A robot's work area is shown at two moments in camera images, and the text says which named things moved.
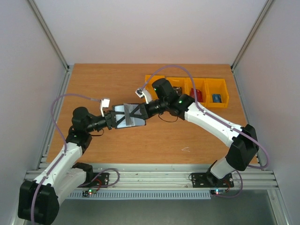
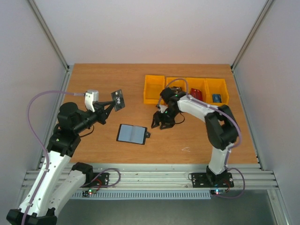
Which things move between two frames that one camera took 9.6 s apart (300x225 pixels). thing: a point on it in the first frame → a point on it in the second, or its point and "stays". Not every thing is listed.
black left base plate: x=103 y=177 stays
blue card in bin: x=216 y=98 stays
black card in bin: x=178 y=89 stays
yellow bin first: x=149 y=86 stays
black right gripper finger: x=144 y=115 → x=157 y=117
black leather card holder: x=128 y=115 → x=132 y=134
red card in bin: x=198 y=93 stays
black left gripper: x=110 y=119 → x=103 y=114
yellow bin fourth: x=216 y=86 stays
